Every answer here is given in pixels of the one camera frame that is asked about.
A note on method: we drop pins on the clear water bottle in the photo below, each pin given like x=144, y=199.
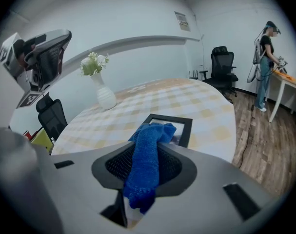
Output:
x=53, y=141

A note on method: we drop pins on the white ribbed vase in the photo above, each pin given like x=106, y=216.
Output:
x=105, y=96

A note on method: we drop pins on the small red item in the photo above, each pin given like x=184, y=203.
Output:
x=27, y=134

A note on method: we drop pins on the orange cloth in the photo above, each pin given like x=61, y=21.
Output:
x=285, y=76

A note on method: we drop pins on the yellow green panel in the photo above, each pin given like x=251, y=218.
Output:
x=41, y=140

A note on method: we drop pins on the wooden desk with white legs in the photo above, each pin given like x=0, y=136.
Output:
x=289, y=86

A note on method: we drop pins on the black framed picture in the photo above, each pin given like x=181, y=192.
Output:
x=185, y=130

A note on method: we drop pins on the round table with checked cloth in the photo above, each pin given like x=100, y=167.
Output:
x=162, y=99

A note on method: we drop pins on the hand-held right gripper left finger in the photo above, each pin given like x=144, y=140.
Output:
x=84, y=194

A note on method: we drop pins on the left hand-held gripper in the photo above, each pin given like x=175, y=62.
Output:
x=28, y=79

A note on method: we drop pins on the black mesh office chair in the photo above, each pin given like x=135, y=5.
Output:
x=52, y=118
x=222, y=69

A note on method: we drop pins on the blue cloth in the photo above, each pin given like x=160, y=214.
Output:
x=145, y=164

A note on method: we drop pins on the black router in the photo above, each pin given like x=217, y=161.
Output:
x=193, y=75

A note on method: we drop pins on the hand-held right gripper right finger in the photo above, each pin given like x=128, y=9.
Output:
x=206, y=199

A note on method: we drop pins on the white flower bouquet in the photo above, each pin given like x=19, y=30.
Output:
x=92, y=63

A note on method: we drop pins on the wall poster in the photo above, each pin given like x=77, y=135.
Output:
x=182, y=21

